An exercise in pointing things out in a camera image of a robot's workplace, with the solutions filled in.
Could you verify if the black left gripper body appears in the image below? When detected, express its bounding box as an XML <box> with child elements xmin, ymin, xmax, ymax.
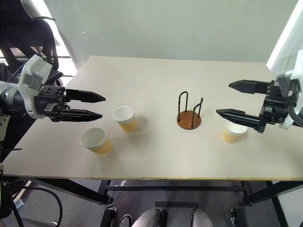
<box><xmin>34</xmin><ymin>85</ymin><xmax>71</xmax><ymax>120</ymax></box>

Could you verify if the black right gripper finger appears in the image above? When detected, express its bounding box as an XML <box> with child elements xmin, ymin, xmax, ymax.
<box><xmin>215</xmin><ymin>108</ymin><xmax>266</xmax><ymax>134</ymax></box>
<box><xmin>228</xmin><ymin>79</ymin><xmax>271</xmax><ymax>94</ymax></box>

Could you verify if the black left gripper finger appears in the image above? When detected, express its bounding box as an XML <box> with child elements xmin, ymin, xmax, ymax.
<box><xmin>50</xmin><ymin>109</ymin><xmax>103</xmax><ymax>123</ymax></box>
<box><xmin>66</xmin><ymin>88</ymin><xmax>106</xmax><ymax>104</ymax></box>

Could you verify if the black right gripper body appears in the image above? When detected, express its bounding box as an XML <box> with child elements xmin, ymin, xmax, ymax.
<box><xmin>259</xmin><ymin>80</ymin><xmax>289</xmax><ymax>125</ymax></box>

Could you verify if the yellow ribbed paper cup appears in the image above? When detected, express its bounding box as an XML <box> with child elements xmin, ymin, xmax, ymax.
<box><xmin>222</xmin><ymin>120</ymin><xmax>249</xmax><ymax>144</ymax></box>
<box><xmin>112</xmin><ymin>106</ymin><xmax>139</xmax><ymax>133</ymax></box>
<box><xmin>79</xmin><ymin>127</ymin><xmax>114</xmax><ymax>157</ymax></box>

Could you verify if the white foam board panel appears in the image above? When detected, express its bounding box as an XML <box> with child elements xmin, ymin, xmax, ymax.
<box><xmin>266</xmin><ymin>0</ymin><xmax>303</xmax><ymax>71</ymax></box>

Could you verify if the black office chair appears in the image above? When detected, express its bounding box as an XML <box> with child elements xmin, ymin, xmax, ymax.
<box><xmin>0</xmin><ymin>0</ymin><xmax>60</xmax><ymax>82</ymax></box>

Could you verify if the grey rounded shape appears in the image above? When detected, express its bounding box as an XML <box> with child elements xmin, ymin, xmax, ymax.
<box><xmin>131</xmin><ymin>207</ymin><xmax>168</xmax><ymax>227</ymax></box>
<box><xmin>192</xmin><ymin>209</ymin><xmax>214</xmax><ymax>227</ymax></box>

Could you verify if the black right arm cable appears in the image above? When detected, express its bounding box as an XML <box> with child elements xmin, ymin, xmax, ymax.
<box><xmin>285</xmin><ymin>80</ymin><xmax>303</xmax><ymax>126</ymax></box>

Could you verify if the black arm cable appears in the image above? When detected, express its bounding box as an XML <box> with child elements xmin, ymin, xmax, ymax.
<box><xmin>48</xmin><ymin>70</ymin><xmax>74</xmax><ymax>84</ymax></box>
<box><xmin>285</xmin><ymin>80</ymin><xmax>303</xmax><ymax>126</ymax></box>

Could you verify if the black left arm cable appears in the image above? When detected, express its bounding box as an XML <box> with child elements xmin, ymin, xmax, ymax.
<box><xmin>48</xmin><ymin>70</ymin><xmax>74</xmax><ymax>84</ymax></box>

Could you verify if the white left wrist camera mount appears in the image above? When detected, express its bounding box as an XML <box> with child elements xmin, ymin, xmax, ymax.
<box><xmin>18</xmin><ymin>53</ymin><xmax>53</xmax><ymax>119</ymax></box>

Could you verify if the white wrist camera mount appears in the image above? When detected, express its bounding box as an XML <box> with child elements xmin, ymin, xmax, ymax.
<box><xmin>276</xmin><ymin>50</ymin><xmax>303</xmax><ymax>130</ymax></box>
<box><xmin>18</xmin><ymin>53</ymin><xmax>53</xmax><ymax>119</ymax></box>

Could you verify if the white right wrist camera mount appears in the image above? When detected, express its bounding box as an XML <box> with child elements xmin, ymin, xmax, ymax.
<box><xmin>276</xmin><ymin>50</ymin><xmax>303</xmax><ymax>130</ymax></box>

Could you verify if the brown cup holder stand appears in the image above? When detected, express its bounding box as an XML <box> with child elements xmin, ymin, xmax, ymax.
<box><xmin>176</xmin><ymin>91</ymin><xmax>205</xmax><ymax>130</ymax></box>

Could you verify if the black metal table frame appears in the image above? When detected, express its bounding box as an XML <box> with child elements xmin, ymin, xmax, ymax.
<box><xmin>0</xmin><ymin>174</ymin><xmax>303</xmax><ymax>227</ymax></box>

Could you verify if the black floor cable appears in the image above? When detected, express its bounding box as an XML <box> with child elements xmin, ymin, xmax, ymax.
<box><xmin>0</xmin><ymin>181</ymin><xmax>63</xmax><ymax>227</ymax></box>

